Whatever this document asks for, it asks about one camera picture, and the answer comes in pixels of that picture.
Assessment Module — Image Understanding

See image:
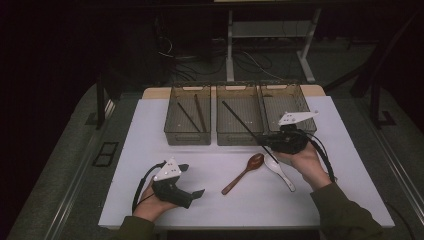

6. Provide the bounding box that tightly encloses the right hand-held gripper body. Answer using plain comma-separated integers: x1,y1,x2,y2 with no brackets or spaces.
263,110,320,156

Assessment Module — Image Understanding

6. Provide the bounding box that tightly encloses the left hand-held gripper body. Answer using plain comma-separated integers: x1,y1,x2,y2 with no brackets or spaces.
152,157,195,210

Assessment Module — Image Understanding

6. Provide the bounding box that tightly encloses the white ceramic spoon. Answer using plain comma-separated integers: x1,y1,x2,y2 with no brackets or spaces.
263,153,297,193

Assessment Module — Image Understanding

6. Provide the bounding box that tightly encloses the brown wooden spoon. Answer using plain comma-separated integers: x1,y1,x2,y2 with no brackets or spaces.
221,152,265,196

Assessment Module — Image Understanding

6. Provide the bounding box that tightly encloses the clear plastic bin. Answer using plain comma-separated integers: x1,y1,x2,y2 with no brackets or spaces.
215,83,265,147
259,81,318,146
163,83,213,147

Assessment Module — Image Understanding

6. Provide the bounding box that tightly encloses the black chopstick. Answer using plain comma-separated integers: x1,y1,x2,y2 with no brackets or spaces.
221,100,280,164
176,101,202,134

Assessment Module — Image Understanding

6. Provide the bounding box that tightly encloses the brown chopstick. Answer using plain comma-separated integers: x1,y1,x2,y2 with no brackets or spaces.
193,93,209,133

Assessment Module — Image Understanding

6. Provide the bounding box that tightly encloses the person's left hand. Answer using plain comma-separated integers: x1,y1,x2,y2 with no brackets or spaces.
132,184,178,223

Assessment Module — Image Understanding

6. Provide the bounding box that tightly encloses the black metal stand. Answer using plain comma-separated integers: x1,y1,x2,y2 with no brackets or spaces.
94,71,116,131
349,9,423,130

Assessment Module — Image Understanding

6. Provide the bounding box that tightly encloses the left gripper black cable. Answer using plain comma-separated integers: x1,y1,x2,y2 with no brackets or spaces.
131,160,167,213

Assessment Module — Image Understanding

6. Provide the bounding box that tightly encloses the tangle of floor cables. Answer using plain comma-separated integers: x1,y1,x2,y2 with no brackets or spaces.
154,36,288,83

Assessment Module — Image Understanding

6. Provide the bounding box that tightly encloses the metal floor rail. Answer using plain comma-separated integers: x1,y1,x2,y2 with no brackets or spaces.
43,99,118,240
361,106,424,218

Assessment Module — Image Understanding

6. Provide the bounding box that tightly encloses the white metal desk frame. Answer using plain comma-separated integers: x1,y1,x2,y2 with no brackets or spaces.
225,8,323,84

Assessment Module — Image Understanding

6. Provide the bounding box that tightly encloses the black floor cable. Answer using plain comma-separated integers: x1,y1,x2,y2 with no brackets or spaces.
383,199,419,240

